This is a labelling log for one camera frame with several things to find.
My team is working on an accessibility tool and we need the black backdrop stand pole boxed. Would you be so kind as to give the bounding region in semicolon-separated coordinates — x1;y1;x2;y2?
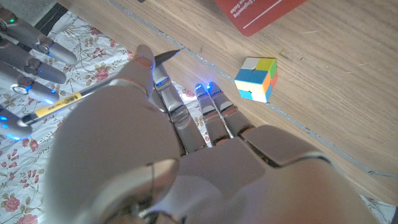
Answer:
34;2;69;37

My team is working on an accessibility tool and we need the small colourful Rubik's cube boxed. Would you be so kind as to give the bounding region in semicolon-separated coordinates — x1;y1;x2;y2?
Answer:
233;56;278;104

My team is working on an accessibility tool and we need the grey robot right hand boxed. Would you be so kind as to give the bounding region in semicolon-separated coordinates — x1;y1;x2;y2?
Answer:
0;6;78;141

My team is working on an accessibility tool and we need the red hardcover book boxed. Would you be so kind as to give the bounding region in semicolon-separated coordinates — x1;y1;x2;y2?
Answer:
214;0;308;37

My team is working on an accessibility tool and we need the floral rose backdrop cloth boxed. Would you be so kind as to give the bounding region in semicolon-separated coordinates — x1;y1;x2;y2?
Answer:
0;11;397;224

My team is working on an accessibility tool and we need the black mechanical pencil yellow label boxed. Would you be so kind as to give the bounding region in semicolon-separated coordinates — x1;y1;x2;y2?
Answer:
18;49;181;127

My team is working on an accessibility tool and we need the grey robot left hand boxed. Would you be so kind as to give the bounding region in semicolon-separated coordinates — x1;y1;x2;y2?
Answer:
43;43;383;224

